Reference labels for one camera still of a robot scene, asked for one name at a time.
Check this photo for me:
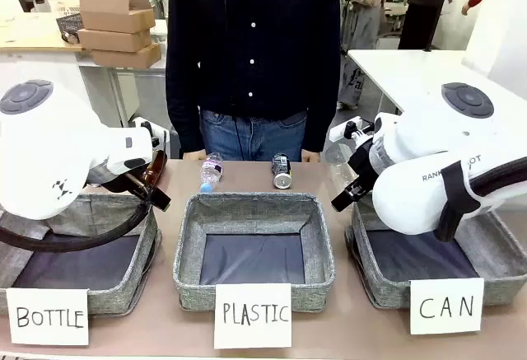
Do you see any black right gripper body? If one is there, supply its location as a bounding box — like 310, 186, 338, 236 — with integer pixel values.
347, 138, 380, 197

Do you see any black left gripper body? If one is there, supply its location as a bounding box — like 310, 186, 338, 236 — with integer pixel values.
86, 161, 143, 194

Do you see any brown glass bottle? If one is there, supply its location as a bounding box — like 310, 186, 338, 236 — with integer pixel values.
141, 149, 170, 189

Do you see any clear plastic water bottle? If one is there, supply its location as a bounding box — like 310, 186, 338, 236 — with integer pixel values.
199, 152, 225, 194

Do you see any black silver drink can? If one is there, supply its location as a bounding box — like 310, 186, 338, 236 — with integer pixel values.
270, 152, 295, 190

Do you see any person's left forearm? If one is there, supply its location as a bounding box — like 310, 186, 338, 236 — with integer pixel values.
305, 67, 342, 154

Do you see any person's right forearm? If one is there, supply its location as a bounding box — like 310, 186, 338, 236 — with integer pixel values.
166, 67, 203, 154

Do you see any grey fabric plastic basket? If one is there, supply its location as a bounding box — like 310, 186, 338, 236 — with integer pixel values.
172, 192, 337, 312

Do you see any grey fabric can basket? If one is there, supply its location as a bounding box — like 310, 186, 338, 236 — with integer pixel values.
344, 199, 527, 310

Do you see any grey fabric bottle basket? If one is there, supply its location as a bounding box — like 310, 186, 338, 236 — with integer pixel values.
0, 193, 162, 316

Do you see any white paper CAN label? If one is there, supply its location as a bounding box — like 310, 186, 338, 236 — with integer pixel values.
408, 277, 485, 336

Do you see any black mesh basket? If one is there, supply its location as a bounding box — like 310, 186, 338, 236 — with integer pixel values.
54, 12, 85, 44

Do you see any white table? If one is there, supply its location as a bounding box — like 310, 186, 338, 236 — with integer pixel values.
346, 48, 527, 116

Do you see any flat closed cardboard box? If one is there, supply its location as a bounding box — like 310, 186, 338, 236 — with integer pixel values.
89, 42, 163, 70
77, 27, 154, 54

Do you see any bystander in beige clothes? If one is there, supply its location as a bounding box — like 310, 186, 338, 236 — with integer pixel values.
338, 0, 390, 110

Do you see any white paper BOTTLE label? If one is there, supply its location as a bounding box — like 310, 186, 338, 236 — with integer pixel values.
6, 288, 91, 347

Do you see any white paper PLASTIC label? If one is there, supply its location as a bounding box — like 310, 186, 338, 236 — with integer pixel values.
212, 283, 293, 350

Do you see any wooden top table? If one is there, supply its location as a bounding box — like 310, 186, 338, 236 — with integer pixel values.
0, 11, 86, 54

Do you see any bystander in black coat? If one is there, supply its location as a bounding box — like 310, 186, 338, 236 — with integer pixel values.
397, 0, 459, 51

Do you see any open cardboard box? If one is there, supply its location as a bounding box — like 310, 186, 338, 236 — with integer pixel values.
78, 0, 157, 35

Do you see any person in dark shirt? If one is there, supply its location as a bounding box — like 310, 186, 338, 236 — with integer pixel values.
165, 0, 343, 163

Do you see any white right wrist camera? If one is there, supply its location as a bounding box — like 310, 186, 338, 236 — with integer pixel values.
328, 116, 378, 143

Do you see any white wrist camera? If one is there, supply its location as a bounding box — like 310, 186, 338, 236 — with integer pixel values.
328, 116, 378, 143
130, 115, 170, 152

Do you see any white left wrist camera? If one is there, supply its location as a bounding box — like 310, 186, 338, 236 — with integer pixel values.
130, 115, 170, 152

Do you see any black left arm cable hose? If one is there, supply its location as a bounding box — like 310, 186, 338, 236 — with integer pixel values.
0, 194, 154, 254

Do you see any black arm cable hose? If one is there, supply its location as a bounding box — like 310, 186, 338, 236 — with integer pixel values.
0, 194, 154, 254
469, 157, 527, 213

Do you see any black strap on arm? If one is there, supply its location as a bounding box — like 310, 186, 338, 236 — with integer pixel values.
433, 161, 475, 243

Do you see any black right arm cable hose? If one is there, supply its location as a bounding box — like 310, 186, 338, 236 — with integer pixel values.
469, 157, 527, 213

